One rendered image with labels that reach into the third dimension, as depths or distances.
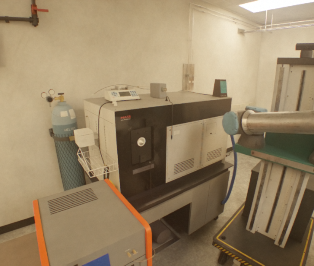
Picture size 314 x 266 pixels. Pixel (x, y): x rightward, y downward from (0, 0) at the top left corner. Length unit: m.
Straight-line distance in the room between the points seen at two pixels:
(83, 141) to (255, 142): 1.20
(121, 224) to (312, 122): 0.89
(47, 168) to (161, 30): 2.22
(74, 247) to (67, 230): 0.09
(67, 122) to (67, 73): 0.59
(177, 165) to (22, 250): 1.19
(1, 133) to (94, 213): 1.62
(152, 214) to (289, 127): 1.10
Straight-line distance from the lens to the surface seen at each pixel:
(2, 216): 2.65
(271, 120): 1.09
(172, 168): 1.55
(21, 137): 2.25
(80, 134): 1.42
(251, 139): 1.39
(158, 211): 1.57
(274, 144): 1.52
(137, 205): 1.45
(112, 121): 1.18
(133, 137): 1.25
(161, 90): 1.62
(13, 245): 1.47
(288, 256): 1.94
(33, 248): 1.39
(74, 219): 0.82
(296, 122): 1.03
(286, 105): 1.54
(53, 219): 0.85
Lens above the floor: 1.65
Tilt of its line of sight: 18 degrees down
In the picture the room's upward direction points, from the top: straight up
